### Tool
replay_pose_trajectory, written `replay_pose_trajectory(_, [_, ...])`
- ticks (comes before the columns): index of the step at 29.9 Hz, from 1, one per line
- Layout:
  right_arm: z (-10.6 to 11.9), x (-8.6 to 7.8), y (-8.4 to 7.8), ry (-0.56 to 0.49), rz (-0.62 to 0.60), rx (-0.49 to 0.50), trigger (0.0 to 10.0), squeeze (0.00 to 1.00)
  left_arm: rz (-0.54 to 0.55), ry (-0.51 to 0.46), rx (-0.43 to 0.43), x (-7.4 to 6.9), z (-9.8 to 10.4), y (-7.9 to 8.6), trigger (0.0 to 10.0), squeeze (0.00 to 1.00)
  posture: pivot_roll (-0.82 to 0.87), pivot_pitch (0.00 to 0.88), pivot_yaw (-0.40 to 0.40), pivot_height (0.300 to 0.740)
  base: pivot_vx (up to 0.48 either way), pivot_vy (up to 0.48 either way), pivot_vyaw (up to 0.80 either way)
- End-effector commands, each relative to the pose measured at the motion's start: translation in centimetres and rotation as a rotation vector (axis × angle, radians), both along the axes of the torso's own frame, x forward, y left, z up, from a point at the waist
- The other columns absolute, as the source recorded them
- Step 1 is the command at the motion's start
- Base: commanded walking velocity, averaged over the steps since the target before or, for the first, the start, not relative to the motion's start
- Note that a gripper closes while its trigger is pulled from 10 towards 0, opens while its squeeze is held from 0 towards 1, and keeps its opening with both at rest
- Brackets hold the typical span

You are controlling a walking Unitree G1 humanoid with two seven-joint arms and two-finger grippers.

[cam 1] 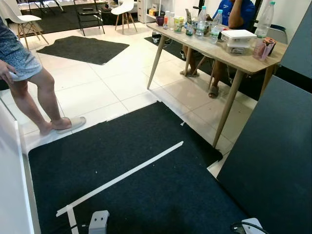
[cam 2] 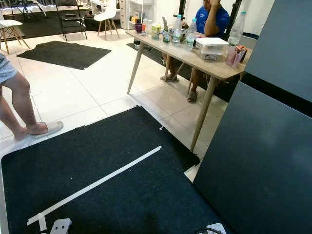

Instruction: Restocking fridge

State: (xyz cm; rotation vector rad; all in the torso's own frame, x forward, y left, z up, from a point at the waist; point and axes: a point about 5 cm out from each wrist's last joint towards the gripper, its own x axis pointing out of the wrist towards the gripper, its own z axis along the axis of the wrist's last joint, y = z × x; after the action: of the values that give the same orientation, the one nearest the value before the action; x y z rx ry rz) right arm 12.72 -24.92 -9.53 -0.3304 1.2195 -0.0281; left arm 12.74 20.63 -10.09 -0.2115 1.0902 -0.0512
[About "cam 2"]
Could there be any small clear water bottle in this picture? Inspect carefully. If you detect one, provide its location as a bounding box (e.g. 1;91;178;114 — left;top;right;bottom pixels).
172;15;184;46
185;19;198;51

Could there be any grey steel fridge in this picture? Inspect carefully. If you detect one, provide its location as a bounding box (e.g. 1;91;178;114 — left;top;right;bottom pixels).
193;0;312;234

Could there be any standing person in shorts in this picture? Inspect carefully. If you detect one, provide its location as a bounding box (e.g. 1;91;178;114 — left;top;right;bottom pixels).
0;53;64;142

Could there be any white shell chair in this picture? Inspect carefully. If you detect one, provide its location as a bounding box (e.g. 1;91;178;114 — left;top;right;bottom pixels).
0;19;26;55
94;0;120;39

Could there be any black chair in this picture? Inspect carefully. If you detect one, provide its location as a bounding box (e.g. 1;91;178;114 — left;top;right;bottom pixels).
54;0;88;41

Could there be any white tape strip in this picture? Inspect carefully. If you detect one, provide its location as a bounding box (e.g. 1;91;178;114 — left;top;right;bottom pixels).
27;146;162;234

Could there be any white shelf unit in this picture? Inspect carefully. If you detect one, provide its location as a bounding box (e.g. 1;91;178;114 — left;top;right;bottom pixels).
119;0;145;31

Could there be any yellow green noodle cup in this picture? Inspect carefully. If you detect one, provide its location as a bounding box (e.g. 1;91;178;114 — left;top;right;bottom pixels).
151;23;162;40

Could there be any steel pot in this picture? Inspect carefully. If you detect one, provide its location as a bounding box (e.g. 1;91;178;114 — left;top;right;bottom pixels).
171;28;191;43

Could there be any light wooden table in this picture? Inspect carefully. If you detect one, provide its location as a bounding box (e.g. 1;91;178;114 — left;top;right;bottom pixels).
125;29;253;153

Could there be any seated person blue shirt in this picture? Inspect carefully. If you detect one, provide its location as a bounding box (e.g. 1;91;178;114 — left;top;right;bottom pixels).
160;0;231;104

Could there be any large clear water bottle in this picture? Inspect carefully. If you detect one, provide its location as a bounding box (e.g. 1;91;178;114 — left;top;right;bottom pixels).
228;12;247;48

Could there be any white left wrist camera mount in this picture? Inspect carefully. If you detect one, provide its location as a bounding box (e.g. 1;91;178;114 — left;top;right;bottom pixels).
50;218;73;234

